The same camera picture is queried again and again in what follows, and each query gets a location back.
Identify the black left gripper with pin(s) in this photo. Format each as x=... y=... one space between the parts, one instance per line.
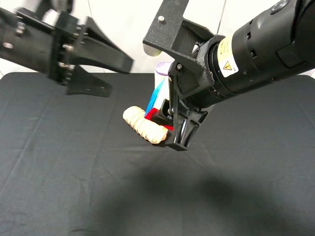
x=81 y=42

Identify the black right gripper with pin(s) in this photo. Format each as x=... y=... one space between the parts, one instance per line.
x=196 y=81

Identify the colourful puzzle cube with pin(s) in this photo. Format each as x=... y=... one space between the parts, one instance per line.
x=159 y=94

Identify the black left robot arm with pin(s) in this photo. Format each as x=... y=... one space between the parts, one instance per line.
x=26 y=40

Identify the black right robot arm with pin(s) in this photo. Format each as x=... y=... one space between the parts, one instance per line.
x=276 y=44

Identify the ridged tan bread loaf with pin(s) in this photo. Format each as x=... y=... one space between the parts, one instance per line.
x=135 y=117

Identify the purple-capped cylindrical container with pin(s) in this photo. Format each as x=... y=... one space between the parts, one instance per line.
x=161 y=72

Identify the black tablecloth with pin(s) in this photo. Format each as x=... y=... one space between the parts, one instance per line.
x=71 y=166

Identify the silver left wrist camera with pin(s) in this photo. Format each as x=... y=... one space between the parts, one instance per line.
x=56 y=5

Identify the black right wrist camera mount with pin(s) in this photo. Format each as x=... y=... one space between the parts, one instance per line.
x=171 y=33

